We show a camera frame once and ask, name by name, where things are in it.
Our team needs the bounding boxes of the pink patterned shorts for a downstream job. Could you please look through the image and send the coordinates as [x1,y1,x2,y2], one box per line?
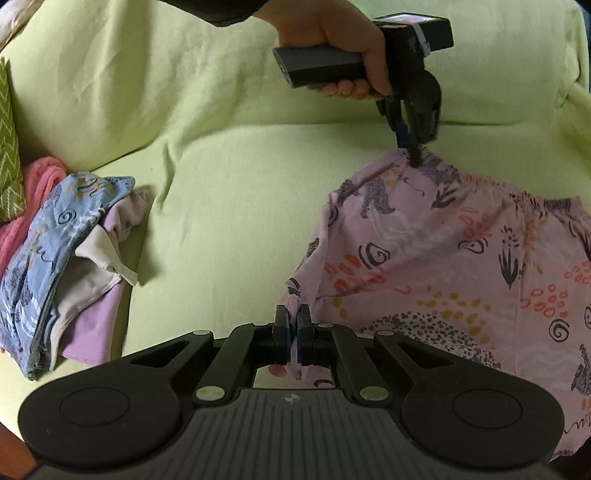
[281,149,590,456]

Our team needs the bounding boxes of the person left hand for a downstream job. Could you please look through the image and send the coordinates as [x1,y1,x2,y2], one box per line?
[253,0,393,100]

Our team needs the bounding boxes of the lilac garment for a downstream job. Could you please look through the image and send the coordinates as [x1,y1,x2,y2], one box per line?
[59,202,136,365]

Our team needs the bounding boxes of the cream white garment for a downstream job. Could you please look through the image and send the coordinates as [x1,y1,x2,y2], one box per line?
[48,188,151,370]

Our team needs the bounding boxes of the blue patterned garment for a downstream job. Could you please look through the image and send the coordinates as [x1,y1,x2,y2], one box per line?
[1,172,135,381]

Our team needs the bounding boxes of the pink fleece blanket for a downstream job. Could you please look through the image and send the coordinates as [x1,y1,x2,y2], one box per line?
[1,156,66,275]

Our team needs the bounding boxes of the small green zigzag cushion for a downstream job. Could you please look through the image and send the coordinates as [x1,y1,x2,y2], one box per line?
[0,58,26,224]

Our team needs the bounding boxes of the grey white pillow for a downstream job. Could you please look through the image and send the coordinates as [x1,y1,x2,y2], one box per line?
[0,0,44,49]

